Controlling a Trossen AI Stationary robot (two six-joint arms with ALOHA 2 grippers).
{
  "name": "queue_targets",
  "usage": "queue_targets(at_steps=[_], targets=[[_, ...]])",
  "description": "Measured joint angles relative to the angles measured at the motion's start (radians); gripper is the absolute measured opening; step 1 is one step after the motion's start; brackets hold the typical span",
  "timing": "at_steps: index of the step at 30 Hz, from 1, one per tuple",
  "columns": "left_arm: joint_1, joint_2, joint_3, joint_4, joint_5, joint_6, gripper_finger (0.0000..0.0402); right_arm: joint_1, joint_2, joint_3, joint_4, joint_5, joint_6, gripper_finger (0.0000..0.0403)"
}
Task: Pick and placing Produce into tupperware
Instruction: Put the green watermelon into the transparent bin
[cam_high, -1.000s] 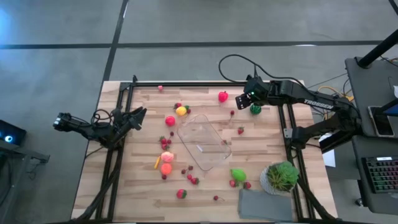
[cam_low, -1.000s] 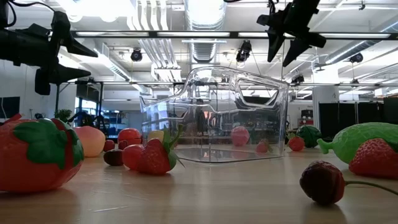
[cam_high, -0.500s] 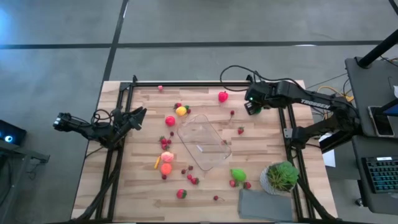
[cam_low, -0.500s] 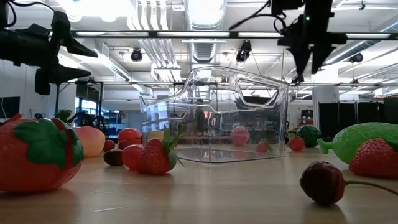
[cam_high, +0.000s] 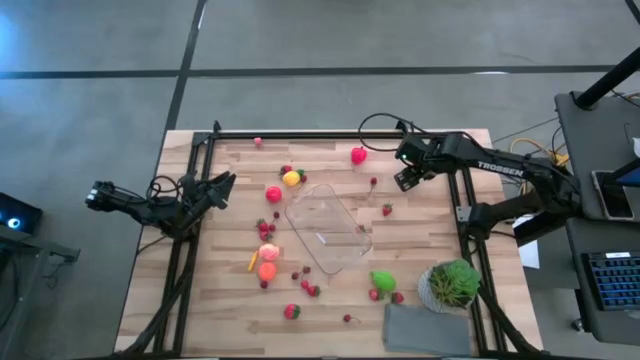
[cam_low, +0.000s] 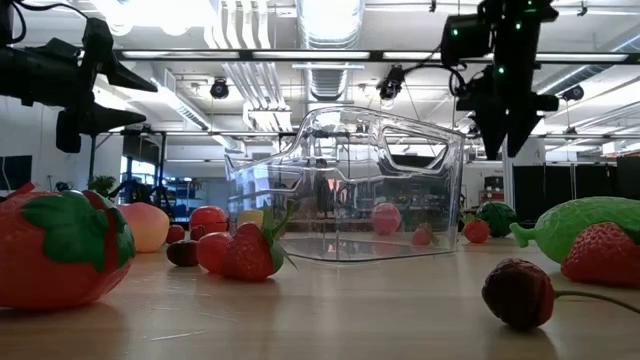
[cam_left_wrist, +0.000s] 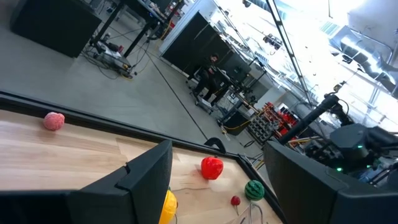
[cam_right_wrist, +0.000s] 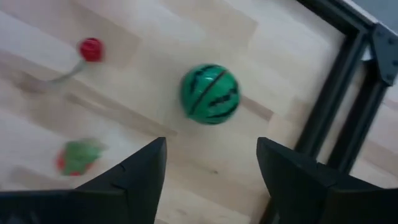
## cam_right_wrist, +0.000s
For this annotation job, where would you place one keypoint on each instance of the small red toy strawberry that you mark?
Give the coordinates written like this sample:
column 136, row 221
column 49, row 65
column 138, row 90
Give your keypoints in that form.
column 77, row 158

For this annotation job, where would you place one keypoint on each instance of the red toy cherry green stem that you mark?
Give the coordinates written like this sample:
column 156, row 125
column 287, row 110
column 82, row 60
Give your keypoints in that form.
column 91, row 49

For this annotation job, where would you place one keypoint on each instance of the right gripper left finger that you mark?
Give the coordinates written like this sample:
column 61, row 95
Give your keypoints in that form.
column 133, row 186

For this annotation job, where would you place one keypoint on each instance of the green striped toy watermelon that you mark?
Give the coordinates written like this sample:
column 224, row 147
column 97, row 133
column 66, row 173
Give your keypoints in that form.
column 210, row 93

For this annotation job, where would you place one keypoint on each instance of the black aluminium table frame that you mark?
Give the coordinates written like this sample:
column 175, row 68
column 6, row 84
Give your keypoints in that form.
column 335, row 87

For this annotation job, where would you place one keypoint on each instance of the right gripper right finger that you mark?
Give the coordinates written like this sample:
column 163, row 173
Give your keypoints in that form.
column 295, row 186

